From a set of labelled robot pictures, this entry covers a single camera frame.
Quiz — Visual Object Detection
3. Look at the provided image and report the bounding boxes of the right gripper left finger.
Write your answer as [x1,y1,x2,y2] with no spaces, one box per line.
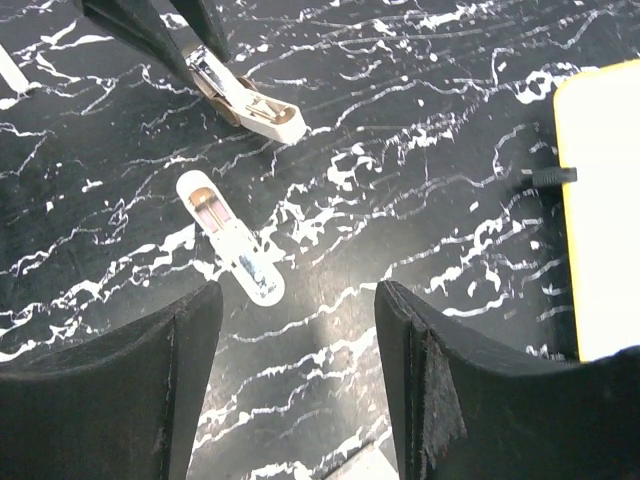
[1,281,223,479]

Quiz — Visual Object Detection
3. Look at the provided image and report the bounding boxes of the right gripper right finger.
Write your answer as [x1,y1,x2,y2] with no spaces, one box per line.
[374,281,639,479]

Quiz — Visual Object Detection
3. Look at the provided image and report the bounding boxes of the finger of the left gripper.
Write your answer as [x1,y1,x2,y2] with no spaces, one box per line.
[170,0,231,63]
[82,0,195,86]

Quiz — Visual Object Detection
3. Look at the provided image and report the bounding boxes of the black whiteboard stand clip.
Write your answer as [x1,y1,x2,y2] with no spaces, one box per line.
[519,167,577,188]

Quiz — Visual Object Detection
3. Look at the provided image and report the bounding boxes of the small whiteboard with wooden frame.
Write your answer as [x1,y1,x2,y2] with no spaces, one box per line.
[554,60,639,362]

